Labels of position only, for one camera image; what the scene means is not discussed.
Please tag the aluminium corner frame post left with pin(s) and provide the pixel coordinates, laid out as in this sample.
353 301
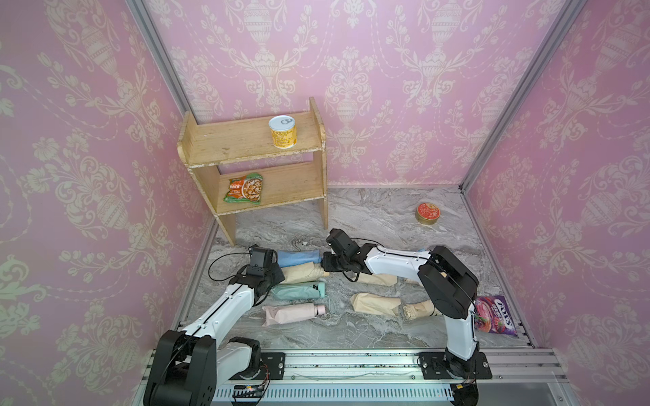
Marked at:
155 44

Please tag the aluminium corner frame post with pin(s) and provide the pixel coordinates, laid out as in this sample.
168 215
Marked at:
566 17
155 44

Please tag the round gold red candy tin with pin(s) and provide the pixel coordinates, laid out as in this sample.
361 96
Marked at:
427 213

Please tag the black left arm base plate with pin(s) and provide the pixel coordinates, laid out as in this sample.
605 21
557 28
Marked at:
271 366

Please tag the purple candy bag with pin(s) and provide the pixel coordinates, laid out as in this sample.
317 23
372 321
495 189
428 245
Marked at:
493 316

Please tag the beige sleeved umbrella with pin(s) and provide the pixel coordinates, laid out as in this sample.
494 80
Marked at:
372 304
304 273

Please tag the mint green sleeved umbrella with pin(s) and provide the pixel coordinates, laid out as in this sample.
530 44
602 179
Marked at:
296 292

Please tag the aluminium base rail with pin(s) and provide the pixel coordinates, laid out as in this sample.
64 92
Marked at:
400 376

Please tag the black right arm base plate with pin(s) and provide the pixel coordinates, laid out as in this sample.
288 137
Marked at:
435 365

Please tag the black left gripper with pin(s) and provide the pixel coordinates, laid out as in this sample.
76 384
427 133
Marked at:
278 271

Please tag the aluminium corner frame post right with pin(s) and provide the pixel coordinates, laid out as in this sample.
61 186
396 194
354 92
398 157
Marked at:
566 17

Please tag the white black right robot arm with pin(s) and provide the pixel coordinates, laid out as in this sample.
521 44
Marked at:
450 285

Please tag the green orange snack packet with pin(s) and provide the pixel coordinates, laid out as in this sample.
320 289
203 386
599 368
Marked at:
245 189

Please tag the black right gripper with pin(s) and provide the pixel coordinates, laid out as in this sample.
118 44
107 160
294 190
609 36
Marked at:
327 264

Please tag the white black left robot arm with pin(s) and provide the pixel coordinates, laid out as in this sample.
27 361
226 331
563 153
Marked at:
188 365

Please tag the pink sleeved umbrella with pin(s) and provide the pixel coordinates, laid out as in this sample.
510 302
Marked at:
281 315

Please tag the yellow cup noodle container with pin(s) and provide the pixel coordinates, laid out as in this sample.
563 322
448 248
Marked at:
283 130

